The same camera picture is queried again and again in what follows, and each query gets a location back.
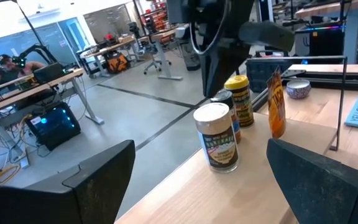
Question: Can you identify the wooden desk with white leg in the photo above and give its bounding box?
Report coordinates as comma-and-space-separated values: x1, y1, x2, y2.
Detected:
79, 27, 183, 82

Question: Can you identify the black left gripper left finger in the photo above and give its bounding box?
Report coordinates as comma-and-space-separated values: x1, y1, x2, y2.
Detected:
0, 139, 136, 224

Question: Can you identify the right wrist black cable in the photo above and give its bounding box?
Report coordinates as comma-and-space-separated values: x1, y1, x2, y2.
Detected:
188, 0, 231, 57

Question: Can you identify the black-lid spice jar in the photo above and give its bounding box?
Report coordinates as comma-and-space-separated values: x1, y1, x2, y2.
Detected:
209, 90, 242, 144

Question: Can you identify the black and red tool case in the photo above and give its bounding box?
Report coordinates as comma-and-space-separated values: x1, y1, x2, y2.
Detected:
246, 51, 295, 93

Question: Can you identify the yellow-lid spice jar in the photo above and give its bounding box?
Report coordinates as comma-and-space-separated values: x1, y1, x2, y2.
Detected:
224, 74, 255, 128

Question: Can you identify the black office chair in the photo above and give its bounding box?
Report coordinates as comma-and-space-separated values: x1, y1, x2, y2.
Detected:
142, 39, 172, 76

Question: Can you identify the orange taco seasoning packet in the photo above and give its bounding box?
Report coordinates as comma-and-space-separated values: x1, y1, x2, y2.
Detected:
265, 67, 287, 139

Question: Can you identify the beige-lid spice jar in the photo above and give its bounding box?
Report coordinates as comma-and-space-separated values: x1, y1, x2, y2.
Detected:
193, 102, 240, 174

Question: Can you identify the orange and black bag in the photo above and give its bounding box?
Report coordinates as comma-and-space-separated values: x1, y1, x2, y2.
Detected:
103, 51, 131, 75

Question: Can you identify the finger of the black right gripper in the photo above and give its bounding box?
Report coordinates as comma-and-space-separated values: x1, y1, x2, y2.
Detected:
237, 20, 295, 52
201, 43, 252, 99

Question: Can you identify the person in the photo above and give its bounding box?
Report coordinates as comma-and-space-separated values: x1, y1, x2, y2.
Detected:
0, 54, 47, 88

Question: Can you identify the computer with rainbow lights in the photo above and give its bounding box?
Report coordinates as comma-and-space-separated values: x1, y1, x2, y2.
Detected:
295, 24, 346, 65

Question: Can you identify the wooden desk with grey legs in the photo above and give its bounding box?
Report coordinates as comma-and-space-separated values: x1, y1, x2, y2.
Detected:
0, 68, 105, 169

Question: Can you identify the black box on desk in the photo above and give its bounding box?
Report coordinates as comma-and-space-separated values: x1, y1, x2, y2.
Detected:
32, 62, 67, 85

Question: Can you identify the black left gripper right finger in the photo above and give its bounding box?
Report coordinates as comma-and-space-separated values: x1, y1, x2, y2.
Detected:
265, 138, 358, 224

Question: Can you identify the wooden table with blue leg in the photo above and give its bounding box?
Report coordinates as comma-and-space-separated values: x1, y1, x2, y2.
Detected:
295, 0, 358, 65

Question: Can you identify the computer tower with blue lights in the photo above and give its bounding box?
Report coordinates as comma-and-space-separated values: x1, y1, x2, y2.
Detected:
25, 102, 82, 152

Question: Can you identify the small patterned bowl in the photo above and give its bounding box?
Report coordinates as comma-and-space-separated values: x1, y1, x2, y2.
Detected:
286, 78, 312, 100

